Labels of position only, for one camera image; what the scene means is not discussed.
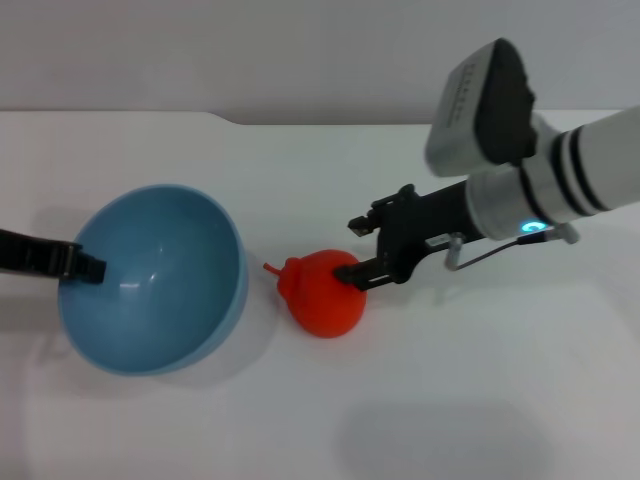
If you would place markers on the blue bowl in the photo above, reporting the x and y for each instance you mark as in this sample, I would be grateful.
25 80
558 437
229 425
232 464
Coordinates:
165 300

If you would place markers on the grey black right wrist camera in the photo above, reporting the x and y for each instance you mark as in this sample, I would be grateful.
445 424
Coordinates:
480 110

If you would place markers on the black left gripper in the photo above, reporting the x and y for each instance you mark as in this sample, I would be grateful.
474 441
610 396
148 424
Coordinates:
35 255

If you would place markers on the silver cylinder plug on gripper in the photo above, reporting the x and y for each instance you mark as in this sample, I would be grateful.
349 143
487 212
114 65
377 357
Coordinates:
454 252

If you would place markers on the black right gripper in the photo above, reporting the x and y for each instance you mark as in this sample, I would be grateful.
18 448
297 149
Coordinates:
425 220

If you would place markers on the orange toy fruit with stem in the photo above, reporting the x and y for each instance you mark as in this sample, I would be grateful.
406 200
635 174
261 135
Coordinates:
320 300

